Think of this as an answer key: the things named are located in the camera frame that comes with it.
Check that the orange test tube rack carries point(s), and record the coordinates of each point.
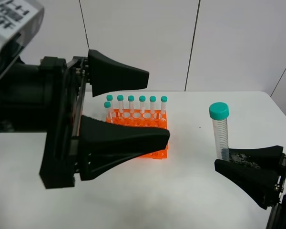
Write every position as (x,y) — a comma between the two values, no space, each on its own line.
(137,119)

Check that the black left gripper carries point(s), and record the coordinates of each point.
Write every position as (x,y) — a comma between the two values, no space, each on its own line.
(79,144)

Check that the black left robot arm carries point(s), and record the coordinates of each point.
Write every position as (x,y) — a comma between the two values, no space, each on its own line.
(49,98)

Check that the row tube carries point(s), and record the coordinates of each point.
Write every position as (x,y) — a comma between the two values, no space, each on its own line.
(163,104)
(110,100)
(142,99)
(131,103)
(152,104)
(120,99)

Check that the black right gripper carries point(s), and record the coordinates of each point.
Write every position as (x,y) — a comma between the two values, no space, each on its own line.
(256,172)

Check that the teal-capped test tube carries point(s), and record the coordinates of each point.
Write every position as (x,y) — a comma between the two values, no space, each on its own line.
(219,112)
(108,108)

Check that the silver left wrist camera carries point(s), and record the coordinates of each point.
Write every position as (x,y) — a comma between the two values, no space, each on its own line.
(20,21)

